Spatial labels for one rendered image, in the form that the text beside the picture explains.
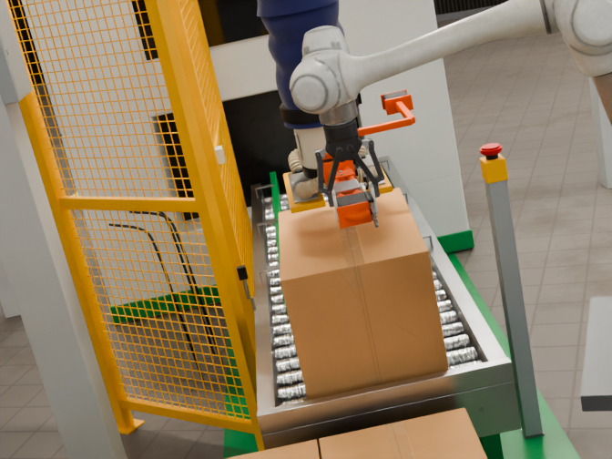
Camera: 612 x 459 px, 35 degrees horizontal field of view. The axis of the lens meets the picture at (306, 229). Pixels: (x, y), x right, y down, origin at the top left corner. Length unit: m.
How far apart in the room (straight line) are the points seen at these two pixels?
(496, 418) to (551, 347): 1.32
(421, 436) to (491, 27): 1.06
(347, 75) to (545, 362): 2.19
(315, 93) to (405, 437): 1.01
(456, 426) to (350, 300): 0.43
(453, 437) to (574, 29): 1.12
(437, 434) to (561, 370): 1.40
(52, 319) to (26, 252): 0.24
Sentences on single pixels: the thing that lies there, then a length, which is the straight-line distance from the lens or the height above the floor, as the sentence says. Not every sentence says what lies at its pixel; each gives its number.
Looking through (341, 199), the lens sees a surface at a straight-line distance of 2.23.
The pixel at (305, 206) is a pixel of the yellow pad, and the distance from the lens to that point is 2.67.
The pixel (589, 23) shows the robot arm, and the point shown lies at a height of 1.56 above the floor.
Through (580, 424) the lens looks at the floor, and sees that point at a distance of 3.52.
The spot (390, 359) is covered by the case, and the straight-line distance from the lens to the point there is 2.67.
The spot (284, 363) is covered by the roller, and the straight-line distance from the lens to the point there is 3.03.
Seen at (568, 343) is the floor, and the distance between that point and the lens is 4.04.
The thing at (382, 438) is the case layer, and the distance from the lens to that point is 2.55.
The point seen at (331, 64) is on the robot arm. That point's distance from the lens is 1.96.
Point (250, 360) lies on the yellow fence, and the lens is 3.43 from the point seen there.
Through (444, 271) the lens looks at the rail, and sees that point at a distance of 3.33.
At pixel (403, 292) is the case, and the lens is 2.60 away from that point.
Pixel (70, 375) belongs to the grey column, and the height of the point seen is 0.53.
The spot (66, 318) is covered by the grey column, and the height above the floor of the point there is 0.74.
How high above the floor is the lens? 1.88
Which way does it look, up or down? 19 degrees down
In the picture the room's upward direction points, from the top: 12 degrees counter-clockwise
